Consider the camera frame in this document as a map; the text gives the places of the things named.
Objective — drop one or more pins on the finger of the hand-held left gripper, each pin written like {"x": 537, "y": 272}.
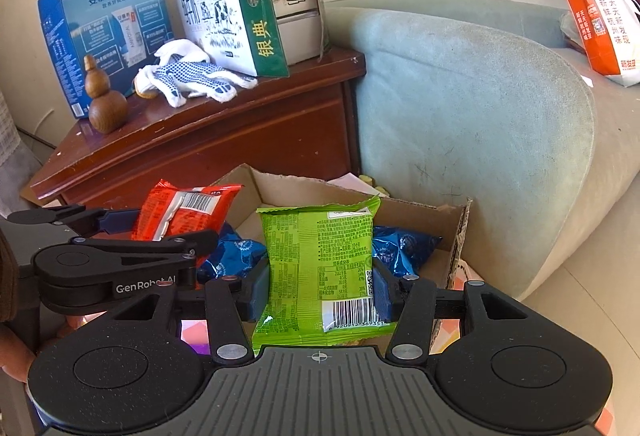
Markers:
{"x": 120, "y": 221}
{"x": 200, "y": 241}

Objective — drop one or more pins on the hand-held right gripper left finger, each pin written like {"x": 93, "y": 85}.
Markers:
{"x": 257, "y": 290}

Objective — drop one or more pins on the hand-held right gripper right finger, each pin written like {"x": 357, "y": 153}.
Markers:
{"x": 382, "y": 292}

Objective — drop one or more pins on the blue snack packet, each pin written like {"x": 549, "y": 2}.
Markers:
{"x": 230, "y": 256}
{"x": 405, "y": 246}

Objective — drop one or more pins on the red snack packet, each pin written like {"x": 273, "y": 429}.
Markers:
{"x": 220, "y": 201}

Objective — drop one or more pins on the green snack packet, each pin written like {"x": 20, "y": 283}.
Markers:
{"x": 315, "y": 256}

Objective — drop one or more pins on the white printed cardboard box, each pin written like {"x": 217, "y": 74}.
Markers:
{"x": 310, "y": 191}

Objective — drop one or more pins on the person's left hand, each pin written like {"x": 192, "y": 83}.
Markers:
{"x": 12, "y": 356}

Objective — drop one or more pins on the pink checked tablecloth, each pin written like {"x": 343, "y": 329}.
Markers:
{"x": 450, "y": 335}

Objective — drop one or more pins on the dark wooden cabinet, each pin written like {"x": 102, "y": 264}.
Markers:
{"x": 225, "y": 141}

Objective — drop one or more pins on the wooden gourd ornament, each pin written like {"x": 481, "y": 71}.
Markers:
{"x": 107, "y": 109}

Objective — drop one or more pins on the grey plaid cloth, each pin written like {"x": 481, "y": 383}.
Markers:
{"x": 7, "y": 141}

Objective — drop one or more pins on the white work glove blue dots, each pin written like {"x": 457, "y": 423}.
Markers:
{"x": 200, "y": 81}
{"x": 180, "y": 50}

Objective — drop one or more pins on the pale green sofa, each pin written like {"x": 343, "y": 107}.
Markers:
{"x": 475, "y": 116}

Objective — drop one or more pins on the orange and white bag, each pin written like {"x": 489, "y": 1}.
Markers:
{"x": 607, "y": 36}

